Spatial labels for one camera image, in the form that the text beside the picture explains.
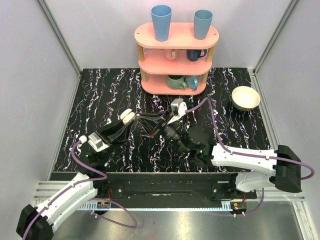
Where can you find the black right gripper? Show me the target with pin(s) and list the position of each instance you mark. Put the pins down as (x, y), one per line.
(150, 121)

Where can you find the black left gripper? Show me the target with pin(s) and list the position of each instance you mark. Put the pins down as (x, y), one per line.
(109, 133)

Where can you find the white earbud charging case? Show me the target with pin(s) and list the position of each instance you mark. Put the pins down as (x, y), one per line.
(127, 115)

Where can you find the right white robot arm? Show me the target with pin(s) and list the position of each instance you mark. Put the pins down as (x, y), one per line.
(280, 168)

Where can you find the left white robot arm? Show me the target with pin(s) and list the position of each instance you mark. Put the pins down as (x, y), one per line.
(91, 184)

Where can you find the teal glazed ceramic mug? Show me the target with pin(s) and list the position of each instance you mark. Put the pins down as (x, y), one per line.
(176, 82)

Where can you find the pink three-tier shelf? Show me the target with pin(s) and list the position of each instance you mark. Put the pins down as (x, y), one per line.
(155, 68)

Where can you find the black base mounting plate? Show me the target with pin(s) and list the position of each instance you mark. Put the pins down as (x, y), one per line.
(210, 185)

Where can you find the light blue butterfly mug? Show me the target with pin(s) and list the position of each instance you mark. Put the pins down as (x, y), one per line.
(192, 81)

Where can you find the pink ceramic mug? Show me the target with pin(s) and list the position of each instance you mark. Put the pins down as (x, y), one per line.
(171, 54)

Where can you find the dark blue ceramic mug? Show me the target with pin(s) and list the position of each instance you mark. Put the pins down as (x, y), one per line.
(194, 54)

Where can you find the cream ceramic bowl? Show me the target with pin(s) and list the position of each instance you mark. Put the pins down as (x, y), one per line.
(245, 98)

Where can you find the left blue plastic tumbler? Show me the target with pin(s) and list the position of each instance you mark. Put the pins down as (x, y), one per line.
(161, 20)

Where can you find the blue plastic tumbler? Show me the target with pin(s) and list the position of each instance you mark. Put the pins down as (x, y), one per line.
(202, 23)
(161, 20)

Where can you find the right blue plastic tumbler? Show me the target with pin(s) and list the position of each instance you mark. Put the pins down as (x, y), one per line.
(202, 23)

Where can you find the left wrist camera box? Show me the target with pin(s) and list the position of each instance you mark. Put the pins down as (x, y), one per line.
(96, 142)

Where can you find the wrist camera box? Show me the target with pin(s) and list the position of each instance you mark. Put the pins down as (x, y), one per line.
(178, 108)
(96, 142)

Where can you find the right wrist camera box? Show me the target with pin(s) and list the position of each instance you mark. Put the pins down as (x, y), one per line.
(178, 108)

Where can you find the aluminium frame post left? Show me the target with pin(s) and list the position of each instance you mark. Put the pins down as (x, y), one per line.
(59, 36)

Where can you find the aluminium frame post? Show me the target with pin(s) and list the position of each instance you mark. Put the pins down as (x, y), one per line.
(59, 36)
(276, 34)

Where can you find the aluminium frame post right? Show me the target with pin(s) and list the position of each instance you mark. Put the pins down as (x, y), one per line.
(276, 34)

